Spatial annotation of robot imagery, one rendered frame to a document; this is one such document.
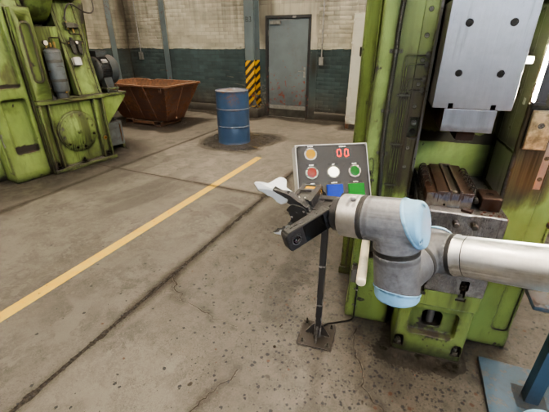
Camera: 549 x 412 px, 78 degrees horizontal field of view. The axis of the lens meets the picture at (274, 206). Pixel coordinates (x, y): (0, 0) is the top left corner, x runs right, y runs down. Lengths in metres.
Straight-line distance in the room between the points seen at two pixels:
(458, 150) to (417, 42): 0.73
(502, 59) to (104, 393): 2.36
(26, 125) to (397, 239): 5.09
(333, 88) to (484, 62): 6.45
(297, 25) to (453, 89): 6.76
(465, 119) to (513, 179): 0.43
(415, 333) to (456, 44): 1.46
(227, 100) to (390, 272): 5.41
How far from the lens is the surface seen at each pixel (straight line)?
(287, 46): 8.32
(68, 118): 5.48
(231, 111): 5.96
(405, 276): 0.70
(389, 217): 0.65
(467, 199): 1.81
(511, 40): 1.69
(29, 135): 5.43
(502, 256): 0.76
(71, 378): 2.31
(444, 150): 2.22
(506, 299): 2.33
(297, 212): 0.75
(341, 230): 0.70
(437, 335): 2.21
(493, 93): 1.70
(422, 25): 1.78
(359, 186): 1.60
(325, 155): 1.58
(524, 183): 1.99
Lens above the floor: 1.62
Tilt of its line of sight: 26 degrees down
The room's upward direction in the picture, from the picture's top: straight up
